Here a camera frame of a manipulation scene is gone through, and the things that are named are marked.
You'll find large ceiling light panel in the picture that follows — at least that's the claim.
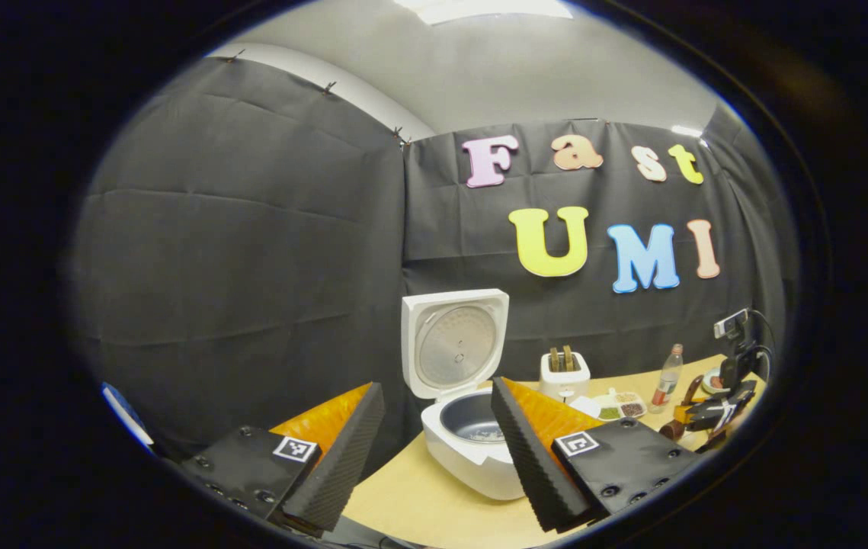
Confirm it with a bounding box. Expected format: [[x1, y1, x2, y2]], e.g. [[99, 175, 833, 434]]
[[396, 0, 573, 25]]

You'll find white toaster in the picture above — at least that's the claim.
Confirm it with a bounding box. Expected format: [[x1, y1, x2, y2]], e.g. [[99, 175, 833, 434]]
[[539, 351, 591, 403]]

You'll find clear plastic bottle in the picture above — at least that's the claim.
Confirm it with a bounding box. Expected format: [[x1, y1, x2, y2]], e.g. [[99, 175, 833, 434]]
[[649, 343, 684, 415]]

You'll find white divided grain dish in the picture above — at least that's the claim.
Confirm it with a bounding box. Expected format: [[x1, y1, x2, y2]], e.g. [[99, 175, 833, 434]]
[[571, 389, 648, 422]]

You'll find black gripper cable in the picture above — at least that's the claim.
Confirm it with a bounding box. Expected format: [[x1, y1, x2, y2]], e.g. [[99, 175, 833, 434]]
[[750, 309, 779, 382]]

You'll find blue and white object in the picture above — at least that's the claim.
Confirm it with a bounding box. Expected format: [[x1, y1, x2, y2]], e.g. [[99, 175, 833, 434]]
[[101, 381, 154, 447]]

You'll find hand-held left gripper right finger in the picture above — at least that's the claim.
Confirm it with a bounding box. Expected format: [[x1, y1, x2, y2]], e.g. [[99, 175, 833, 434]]
[[489, 376, 709, 533]]

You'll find white rice cooker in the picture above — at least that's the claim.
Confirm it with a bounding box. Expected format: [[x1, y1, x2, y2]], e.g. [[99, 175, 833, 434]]
[[401, 288, 530, 502]]

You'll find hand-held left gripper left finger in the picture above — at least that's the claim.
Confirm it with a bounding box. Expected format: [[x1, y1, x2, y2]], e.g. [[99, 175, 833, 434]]
[[175, 381, 387, 535]]

